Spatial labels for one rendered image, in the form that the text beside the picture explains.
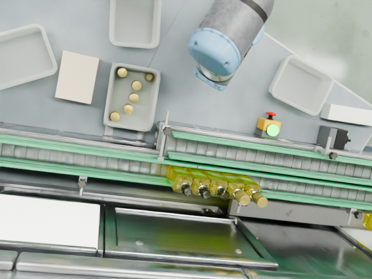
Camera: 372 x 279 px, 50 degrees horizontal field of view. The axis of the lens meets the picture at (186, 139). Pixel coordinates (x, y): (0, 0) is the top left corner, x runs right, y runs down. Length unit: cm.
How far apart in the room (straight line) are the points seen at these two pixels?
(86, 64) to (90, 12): 20
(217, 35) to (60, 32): 80
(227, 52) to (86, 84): 72
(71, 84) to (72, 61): 8
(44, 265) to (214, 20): 64
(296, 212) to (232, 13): 100
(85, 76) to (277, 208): 87
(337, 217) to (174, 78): 86
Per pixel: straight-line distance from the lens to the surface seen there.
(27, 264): 98
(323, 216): 171
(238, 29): 84
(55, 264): 98
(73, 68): 144
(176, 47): 153
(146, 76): 147
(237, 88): 159
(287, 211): 163
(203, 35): 84
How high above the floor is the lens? 226
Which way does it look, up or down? 75 degrees down
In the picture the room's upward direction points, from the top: 134 degrees clockwise
